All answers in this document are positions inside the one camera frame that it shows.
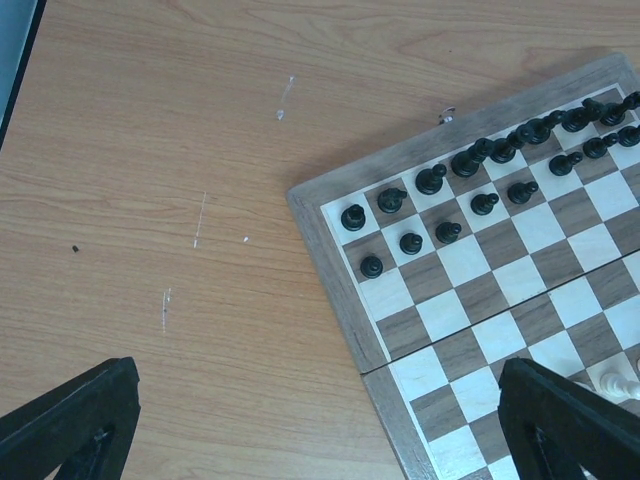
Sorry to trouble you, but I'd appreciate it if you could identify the wooden chess board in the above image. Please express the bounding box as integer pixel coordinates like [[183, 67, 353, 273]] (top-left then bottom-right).
[[287, 53, 639, 479]]

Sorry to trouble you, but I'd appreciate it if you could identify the black rook piece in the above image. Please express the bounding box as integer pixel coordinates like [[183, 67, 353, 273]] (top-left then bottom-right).
[[599, 91, 639, 126], [340, 204, 366, 231]]

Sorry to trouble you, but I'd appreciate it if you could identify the black bishop piece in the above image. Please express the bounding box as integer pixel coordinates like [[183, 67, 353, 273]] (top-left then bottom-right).
[[415, 164, 447, 195], [518, 110, 565, 145]]

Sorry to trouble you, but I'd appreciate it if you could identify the black queen piece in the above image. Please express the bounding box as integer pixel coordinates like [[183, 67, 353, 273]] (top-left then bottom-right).
[[451, 138, 495, 178]]

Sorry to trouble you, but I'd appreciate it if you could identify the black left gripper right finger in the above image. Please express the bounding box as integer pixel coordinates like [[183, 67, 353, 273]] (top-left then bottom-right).
[[498, 358, 639, 479]]

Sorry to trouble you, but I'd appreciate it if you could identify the white chess piece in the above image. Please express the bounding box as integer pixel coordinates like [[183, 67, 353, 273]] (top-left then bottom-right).
[[600, 372, 640, 400]]

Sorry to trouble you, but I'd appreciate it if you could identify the black knight piece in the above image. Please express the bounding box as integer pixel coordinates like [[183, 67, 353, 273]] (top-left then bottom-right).
[[377, 187, 407, 214], [561, 98, 604, 133]]

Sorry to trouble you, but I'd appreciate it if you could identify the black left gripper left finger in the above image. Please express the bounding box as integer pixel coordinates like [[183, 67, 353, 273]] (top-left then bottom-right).
[[1, 357, 140, 479]]

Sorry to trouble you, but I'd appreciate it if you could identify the black pawn piece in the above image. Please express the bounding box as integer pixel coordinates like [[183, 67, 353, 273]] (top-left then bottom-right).
[[435, 221, 462, 244], [360, 255, 384, 279], [399, 232, 423, 255], [548, 151, 583, 177], [470, 193, 500, 216], [507, 181, 539, 205], [617, 125, 640, 148], [582, 132, 619, 159]]

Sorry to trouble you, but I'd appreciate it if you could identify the black king piece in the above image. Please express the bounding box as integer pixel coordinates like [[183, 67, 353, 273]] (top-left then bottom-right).
[[490, 130, 526, 164]]

